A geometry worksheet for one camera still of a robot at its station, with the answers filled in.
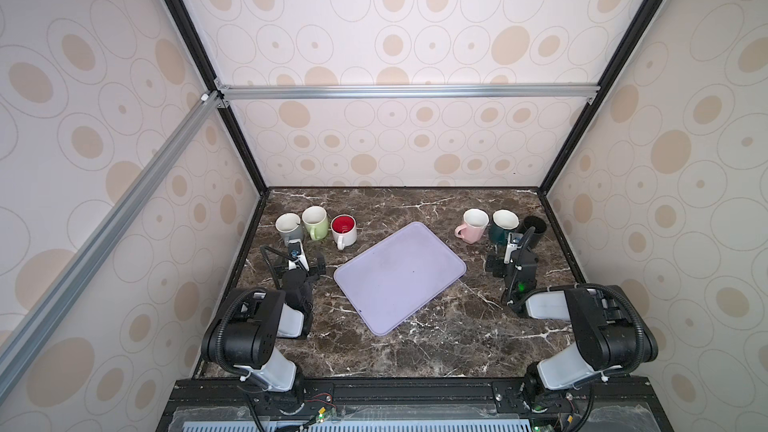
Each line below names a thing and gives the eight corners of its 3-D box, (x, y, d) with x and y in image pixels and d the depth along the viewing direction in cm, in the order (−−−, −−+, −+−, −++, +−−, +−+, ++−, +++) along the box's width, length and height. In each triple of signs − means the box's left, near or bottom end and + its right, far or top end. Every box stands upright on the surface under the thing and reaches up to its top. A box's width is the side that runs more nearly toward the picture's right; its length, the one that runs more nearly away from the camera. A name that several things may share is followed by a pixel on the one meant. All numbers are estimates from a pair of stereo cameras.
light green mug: (310, 251, 104) (303, 233, 96) (307, 226, 111) (301, 208, 103) (332, 246, 105) (327, 228, 97) (328, 221, 112) (323, 203, 104)
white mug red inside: (331, 254, 103) (327, 240, 96) (335, 229, 110) (332, 214, 103) (355, 254, 103) (353, 240, 96) (357, 229, 110) (355, 214, 103)
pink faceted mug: (453, 246, 105) (458, 228, 97) (450, 227, 110) (455, 208, 102) (483, 246, 105) (491, 228, 97) (479, 227, 111) (486, 208, 102)
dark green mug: (486, 248, 105) (495, 228, 96) (482, 229, 110) (490, 209, 101) (511, 248, 105) (522, 228, 96) (505, 229, 110) (515, 209, 101)
